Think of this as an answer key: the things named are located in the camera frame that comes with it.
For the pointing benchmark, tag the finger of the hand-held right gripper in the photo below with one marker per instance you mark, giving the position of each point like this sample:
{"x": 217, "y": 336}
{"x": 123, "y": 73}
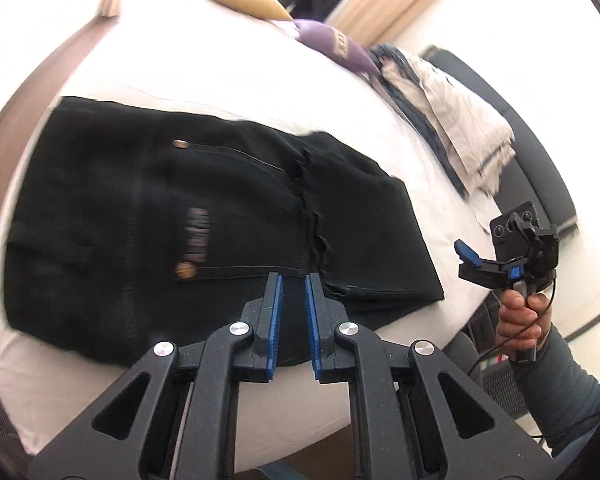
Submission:
{"x": 516, "y": 273}
{"x": 480, "y": 270}

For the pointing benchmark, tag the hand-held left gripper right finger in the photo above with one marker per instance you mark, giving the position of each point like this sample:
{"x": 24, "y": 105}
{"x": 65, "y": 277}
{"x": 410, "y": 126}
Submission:
{"x": 312, "y": 320}

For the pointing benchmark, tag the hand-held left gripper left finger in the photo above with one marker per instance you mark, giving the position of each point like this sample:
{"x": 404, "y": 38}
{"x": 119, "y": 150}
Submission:
{"x": 275, "y": 320}

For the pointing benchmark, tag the black denim pants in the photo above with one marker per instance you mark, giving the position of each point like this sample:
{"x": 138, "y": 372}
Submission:
{"x": 155, "y": 220}

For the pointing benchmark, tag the person's right forearm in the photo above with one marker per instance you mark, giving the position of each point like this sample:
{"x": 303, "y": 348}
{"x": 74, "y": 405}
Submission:
{"x": 570, "y": 390}

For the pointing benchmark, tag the person's right hand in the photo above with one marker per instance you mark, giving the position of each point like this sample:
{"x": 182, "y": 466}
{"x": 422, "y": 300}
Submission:
{"x": 517, "y": 325}

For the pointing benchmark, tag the dark grey headboard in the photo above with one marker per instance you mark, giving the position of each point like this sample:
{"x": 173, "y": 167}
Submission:
{"x": 530, "y": 160}

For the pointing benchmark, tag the folded beige grey duvet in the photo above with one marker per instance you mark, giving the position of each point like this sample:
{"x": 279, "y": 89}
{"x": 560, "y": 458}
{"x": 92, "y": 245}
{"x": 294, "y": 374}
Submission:
{"x": 455, "y": 110}

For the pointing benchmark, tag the purple patterned pillow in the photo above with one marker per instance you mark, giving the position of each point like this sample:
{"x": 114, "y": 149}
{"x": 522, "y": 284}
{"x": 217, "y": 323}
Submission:
{"x": 330, "y": 42}

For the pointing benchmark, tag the bed with white sheet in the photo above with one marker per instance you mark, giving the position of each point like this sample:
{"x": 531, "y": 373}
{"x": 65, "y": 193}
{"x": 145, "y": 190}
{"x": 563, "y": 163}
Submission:
{"x": 230, "y": 60}

